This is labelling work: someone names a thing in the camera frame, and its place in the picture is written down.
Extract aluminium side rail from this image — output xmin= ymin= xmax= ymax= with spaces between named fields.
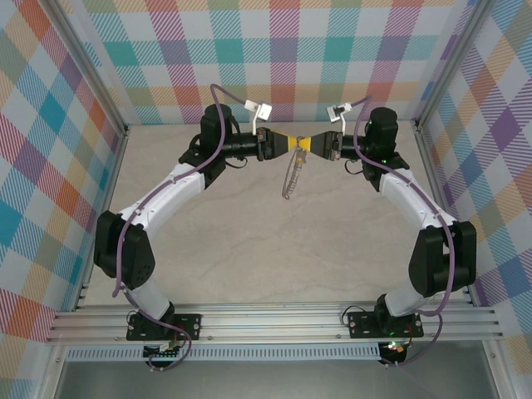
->
xmin=414 ymin=122 xmax=474 ymax=308
xmin=72 ymin=126 xmax=131 ymax=311

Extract white slotted cable duct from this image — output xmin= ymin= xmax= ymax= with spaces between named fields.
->
xmin=66 ymin=347 xmax=382 ymax=362

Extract aluminium mounting rail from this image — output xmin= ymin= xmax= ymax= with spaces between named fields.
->
xmin=45 ymin=301 xmax=504 ymax=348

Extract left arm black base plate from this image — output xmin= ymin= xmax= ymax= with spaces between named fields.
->
xmin=126 ymin=313 xmax=203 ymax=342

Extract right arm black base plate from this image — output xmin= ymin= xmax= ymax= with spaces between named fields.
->
xmin=347 ymin=310 xmax=424 ymax=340

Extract aluminium frame post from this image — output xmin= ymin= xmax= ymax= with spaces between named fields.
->
xmin=414 ymin=0 xmax=500 ymax=134
xmin=41 ymin=0 xmax=131 ymax=140

